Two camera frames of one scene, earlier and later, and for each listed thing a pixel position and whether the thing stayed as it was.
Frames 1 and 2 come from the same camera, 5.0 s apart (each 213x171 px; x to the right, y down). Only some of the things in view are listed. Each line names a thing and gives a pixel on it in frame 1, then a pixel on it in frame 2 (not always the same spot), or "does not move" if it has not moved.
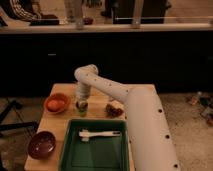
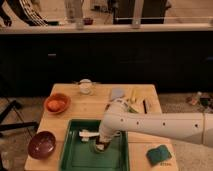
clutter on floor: [205, 102] does not move
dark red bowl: [41, 145] does not move
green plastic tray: [99, 153] does not move
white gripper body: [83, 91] to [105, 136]
